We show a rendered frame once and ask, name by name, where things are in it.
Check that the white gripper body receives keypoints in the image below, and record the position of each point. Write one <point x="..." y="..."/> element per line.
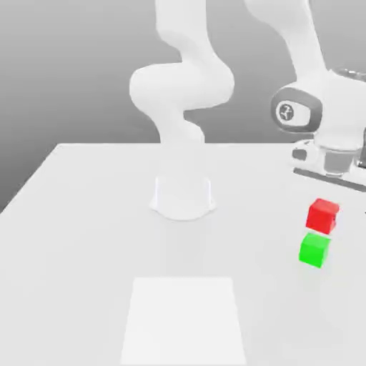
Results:
<point x="328" y="181"/>

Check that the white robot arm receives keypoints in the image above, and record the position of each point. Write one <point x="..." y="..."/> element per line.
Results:
<point x="183" y="85"/>

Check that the small red cube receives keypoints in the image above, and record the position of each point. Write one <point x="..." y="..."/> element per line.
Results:
<point x="320" y="217"/>

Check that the small green cube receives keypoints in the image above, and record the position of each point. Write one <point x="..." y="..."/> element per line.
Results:
<point x="313" y="251"/>

